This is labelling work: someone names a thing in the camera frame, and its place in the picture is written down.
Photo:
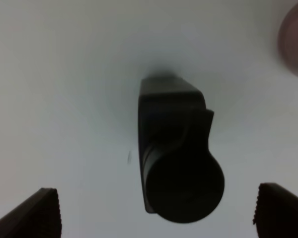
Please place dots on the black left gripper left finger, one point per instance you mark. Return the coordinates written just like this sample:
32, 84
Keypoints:
38, 216

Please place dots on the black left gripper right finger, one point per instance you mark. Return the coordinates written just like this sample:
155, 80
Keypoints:
276, 212

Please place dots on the dark green pump bottle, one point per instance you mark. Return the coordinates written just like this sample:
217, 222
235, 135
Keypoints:
181, 180

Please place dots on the translucent pink plastic cup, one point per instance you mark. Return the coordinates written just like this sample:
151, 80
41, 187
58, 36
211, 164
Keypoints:
288, 40

